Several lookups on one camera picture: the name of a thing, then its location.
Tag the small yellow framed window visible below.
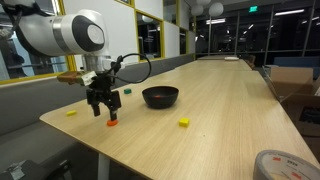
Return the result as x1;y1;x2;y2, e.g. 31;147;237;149
133;8;166;60

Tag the brown leather chair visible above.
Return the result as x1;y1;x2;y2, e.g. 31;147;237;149
246;54;257;69

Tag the large yellow framed window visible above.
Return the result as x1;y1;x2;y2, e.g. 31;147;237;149
0;0;79;86

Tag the cardboard box with print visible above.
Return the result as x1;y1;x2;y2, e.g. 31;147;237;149
279;92;320;138

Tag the grey duct tape roll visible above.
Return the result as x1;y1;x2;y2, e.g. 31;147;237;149
253;149;320;180

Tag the blue lounge sofa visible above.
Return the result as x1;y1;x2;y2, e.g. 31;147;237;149
273;55;320;79

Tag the yellow wooden cube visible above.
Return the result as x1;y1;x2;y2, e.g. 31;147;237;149
178;117;191;128

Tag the light wooden table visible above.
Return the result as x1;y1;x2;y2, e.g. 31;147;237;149
181;58;253;72

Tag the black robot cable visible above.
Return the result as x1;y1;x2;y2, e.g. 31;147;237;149
0;2;153;85

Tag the black camera stand base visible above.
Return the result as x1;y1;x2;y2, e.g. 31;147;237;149
0;159;73;180

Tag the fluorescent ceiling light strip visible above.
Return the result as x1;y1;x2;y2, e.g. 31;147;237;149
274;8;306;17

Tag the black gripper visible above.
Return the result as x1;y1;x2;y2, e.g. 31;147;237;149
85;74;123;122

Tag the open cardboard box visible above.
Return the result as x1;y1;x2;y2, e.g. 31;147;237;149
264;65;320;101

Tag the black bowl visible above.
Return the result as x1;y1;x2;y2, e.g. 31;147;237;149
141;85;180;110

